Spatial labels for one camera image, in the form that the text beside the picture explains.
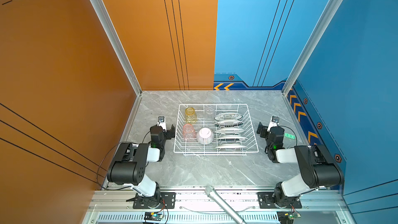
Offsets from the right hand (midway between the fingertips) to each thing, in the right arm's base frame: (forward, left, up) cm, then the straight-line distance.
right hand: (267, 124), depth 93 cm
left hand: (+1, +63, 0) cm, 63 cm away
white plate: (-17, +24, +5) cm, 30 cm away
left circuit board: (-45, +62, -8) cm, 77 cm away
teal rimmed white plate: (+5, +24, +1) cm, 24 cm away
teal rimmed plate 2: (-9, +22, 0) cm, 24 cm away
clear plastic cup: (+5, +35, +5) cm, 36 cm away
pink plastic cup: (-4, +48, -1) cm, 48 cm away
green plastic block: (-4, -15, -8) cm, 18 cm away
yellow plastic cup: (+4, +47, +3) cm, 47 cm away
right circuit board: (-44, -2, -8) cm, 45 cm away
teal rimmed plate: (-5, +23, +1) cm, 24 cm away
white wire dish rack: (-1, +32, -5) cm, 32 cm away
